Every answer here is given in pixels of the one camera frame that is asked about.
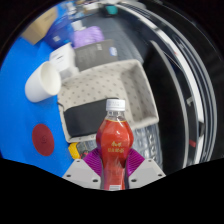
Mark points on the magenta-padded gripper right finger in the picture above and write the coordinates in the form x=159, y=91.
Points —
x=146, y=171

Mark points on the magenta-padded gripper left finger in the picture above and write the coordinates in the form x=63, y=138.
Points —
x=80, y=173

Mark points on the red drink bottle white cap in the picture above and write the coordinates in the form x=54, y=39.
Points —
x=115, y=140

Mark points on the flat round red coaster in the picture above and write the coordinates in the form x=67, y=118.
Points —
x=43, y=140

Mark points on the black rectangular speaker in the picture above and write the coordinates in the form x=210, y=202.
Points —
x=83, y=118

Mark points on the white cup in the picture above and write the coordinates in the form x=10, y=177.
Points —
x=41, y=83

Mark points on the beige dotted fabric bin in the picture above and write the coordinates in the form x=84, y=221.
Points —
x=110, y=80

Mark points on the white box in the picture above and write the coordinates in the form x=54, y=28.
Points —
x=63, y=60

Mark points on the dark grey flat box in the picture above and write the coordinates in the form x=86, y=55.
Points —
x=95, y=55

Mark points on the purple bag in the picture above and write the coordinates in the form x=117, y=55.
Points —
x=88, y=36

